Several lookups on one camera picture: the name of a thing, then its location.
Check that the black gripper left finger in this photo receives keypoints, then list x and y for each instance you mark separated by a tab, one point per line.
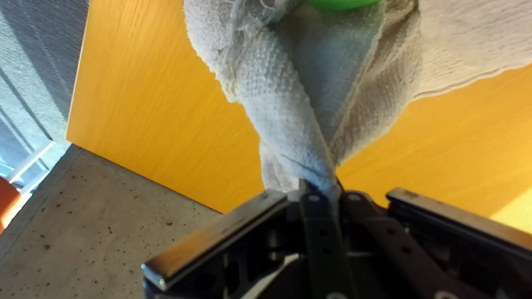
254	246

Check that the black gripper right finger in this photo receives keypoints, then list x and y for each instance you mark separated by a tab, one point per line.
420	251

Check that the grey concrete pillar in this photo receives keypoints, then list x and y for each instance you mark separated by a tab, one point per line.
83	238

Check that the green apple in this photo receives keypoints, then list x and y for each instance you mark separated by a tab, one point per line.
342	4

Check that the orange chair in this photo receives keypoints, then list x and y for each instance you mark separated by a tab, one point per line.
8	201

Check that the beige towel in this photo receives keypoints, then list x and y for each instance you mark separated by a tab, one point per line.
299	100

